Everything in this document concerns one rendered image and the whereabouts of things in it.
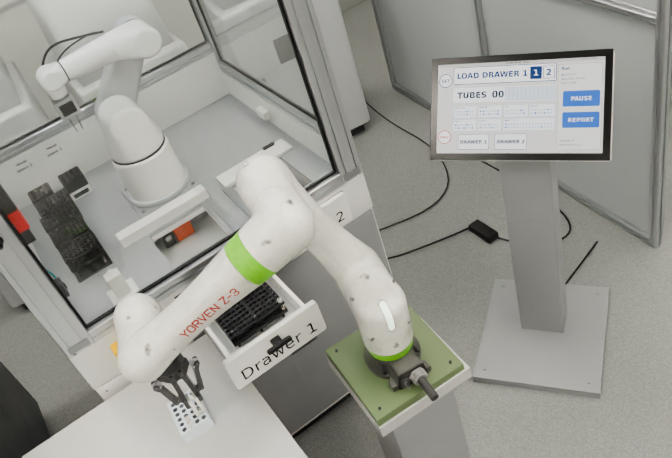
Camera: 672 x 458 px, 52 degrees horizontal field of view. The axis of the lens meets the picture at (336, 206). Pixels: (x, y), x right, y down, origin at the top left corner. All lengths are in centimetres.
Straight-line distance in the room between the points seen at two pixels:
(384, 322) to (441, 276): 149
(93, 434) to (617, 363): 180
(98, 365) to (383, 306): 88
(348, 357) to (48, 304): 79
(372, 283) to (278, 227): 40
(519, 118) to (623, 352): 109
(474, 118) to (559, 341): 104
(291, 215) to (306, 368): 122
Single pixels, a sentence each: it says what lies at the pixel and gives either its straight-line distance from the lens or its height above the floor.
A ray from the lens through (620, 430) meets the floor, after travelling 263.
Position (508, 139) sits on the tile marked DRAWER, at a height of 101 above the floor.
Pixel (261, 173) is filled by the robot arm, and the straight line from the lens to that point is 148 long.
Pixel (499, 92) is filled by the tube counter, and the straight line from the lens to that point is 212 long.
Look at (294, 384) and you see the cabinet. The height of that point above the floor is 30.
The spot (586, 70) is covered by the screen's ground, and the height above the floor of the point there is 115.
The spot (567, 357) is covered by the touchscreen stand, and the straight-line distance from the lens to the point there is 275.
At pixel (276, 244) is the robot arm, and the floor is 137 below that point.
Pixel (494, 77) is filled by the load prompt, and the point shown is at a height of 115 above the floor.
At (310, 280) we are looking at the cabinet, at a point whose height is 68.
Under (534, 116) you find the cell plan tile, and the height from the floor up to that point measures 106.
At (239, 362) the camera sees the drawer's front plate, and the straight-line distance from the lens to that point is 185.
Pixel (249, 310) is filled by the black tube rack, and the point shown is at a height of 90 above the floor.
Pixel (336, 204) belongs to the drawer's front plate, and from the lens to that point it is 217.
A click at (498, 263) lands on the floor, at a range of 313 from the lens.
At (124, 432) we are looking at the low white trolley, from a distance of 207.
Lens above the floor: 224
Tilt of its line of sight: 38 degrees down
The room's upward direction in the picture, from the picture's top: 19 degrees counter-clockwise
